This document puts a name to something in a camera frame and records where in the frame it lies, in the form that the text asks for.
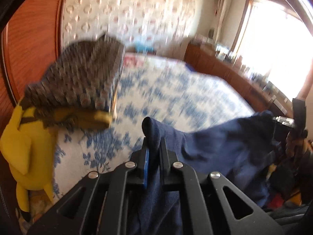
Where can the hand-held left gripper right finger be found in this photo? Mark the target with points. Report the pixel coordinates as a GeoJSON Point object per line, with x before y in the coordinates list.
{"type": "Point", "coordinates": [168, 166]}

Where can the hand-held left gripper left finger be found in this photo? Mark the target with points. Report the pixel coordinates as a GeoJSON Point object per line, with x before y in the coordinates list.
{"type": "Point", "coordinates": [146, 166]}

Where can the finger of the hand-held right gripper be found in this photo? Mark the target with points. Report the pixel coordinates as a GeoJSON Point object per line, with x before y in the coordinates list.
{"type": "Point", "coordinates": [282, 121]}

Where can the navy blue printed T-shirt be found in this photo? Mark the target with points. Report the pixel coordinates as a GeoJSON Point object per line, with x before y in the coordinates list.
{"type": "Point", "coordinates": [207, 146]}

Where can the person's right hand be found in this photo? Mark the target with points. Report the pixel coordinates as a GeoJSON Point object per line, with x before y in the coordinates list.
{"type": "Point", "coordinates": [297, 145]}

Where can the bright window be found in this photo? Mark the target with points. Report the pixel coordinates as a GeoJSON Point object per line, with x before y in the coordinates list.
{"type": "Point", "coordinates": [281, 49]}

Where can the blue floral bed sheet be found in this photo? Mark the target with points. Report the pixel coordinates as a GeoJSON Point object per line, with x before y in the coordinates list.
{"type": "Point", "coordinates": [171, 90]}

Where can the long wooden cabinet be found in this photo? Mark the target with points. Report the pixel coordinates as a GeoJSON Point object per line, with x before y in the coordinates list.
{"type": "Point", "coordinates": [220, 66]}

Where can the dark patterned pillow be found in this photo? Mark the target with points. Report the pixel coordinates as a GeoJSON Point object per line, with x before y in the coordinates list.
{"type": "Point", "coordinates": [80, 83]}

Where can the pink floral quilt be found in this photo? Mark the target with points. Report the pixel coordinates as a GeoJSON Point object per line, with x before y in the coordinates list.
{"type": "Point", "coordinates": [133, 60]}

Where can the blue box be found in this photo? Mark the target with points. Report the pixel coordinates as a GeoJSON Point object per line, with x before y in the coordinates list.
{"type": "Point", "coordinates": [143, 47]}

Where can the cream window curtain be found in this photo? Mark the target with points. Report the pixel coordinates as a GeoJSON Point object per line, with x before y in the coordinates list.
{"type": "Point", "coordinates": [223, 9]}

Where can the yellow plush toy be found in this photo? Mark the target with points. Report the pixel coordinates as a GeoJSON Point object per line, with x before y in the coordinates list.
{"type": "Point", "coordinates": [19, 151]}

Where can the wooden slatted wardrobe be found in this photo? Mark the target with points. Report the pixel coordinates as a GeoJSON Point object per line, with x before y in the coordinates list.
{"type": "Point", "coordinates": [31, 41]}

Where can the white circle-patterned wall curtain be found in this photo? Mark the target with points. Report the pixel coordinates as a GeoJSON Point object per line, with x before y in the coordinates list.
{"type": "Point", "coordinates": [134, 12]}

